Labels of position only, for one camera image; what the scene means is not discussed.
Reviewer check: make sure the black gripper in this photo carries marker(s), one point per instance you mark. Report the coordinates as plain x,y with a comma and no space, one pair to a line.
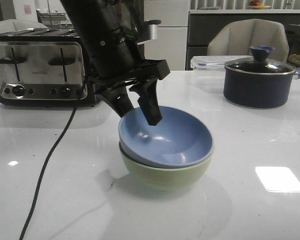
144,78

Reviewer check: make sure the blue bowl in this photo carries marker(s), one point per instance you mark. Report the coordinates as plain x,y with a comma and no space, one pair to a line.
179,139

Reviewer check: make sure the green bowl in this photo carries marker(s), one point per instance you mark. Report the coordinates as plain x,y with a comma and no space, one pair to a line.
166,179

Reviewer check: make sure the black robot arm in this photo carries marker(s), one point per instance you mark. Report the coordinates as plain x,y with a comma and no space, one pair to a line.
116,60

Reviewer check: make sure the white refrigerator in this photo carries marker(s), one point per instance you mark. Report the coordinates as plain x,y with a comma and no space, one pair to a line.
171,43

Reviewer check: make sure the clear plastic food container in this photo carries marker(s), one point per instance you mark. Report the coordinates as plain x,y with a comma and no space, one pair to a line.
209,71

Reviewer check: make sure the dark kitchen counter cabinet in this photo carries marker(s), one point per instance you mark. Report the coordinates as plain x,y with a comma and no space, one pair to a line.
204,25

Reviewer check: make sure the black and chrome toaster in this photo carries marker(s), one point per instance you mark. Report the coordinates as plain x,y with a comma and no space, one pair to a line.
44,67

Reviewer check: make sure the beige chair right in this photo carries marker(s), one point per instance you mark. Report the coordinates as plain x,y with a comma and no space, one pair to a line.
236,38

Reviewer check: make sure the beige chair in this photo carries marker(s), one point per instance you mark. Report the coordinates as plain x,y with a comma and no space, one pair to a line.
236,38
11,25

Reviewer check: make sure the dark blue saucepan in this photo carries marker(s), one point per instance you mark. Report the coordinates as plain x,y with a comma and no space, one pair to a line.
263,90

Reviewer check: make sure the glass pot lid blue knob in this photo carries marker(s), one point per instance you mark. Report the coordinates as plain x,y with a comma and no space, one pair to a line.
259,63

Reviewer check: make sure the beige chair left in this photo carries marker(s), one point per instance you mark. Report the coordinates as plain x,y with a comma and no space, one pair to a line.
11,25

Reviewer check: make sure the fruit plate on counter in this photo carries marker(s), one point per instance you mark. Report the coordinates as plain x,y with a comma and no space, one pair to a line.
257,5

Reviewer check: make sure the brown object behind pot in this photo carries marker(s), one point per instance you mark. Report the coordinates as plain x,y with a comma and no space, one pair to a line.
295,59

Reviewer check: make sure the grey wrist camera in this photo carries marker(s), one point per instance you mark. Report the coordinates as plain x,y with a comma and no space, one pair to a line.
148,32

